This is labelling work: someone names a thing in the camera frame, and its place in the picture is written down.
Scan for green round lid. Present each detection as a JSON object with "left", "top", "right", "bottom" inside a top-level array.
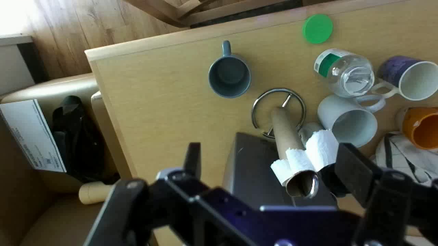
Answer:
[{"left": 303, "top": 12, "right": 335, "bottom": 46}]

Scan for white cloth dark stripes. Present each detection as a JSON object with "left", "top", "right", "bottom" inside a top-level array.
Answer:
[{"left": 371, "top": 132, "right": 438, "bottom": 188}]

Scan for white box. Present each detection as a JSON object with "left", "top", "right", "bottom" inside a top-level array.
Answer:
[{"left": 0, "top": 98, "right": 69, "bottom": 174}]

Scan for black bag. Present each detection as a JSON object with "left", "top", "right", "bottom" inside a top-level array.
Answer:
[{"left": 48, "top": 94, "right": 108, "bottom": 183}]

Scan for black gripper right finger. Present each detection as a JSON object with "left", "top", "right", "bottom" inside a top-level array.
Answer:
[{"left": 334, "top": 142, "right": 438, "bottom": 246}]

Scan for tall white mug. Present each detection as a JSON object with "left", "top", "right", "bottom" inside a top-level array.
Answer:
[{"left": 316, "top": 92, "right": 389, "bottom": 148}]

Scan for clear bottle green label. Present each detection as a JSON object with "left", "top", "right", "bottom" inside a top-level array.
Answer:
[{"left": 312, "top": 47, "right": 377, "bottom": 98}]

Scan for cardboard tube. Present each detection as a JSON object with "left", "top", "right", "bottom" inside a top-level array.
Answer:
[{"left": 270, "top": 106, "right": 320, "bottom": 199}]

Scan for orange mug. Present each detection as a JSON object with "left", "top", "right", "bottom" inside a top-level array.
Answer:
[{"left": 401, "top": 106, "right": 438, "bottom": 151}]

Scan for beige roll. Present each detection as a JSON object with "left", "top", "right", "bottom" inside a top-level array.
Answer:
[{"left": 77, "top": 179, "right": 121, "bottom": 206}]

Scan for white paper towel scrap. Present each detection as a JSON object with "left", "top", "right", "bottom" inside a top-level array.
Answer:
[{"left": 270, "top": 128, "right": 341, "bottom": 180}]

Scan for navy mug white interior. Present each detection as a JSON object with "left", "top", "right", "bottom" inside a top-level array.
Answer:
[{"left": 374, "top": 54, "right": 438, "bottom": 102}]

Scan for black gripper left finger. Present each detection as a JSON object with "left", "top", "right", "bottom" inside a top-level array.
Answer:
[{"left": 84, "top": 142, "right": 204, "bottom": 246}]

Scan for grey mug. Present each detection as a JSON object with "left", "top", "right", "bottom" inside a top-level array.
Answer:
[{"left": 207, "top": 39, "right": 253, "bottom": 99}]

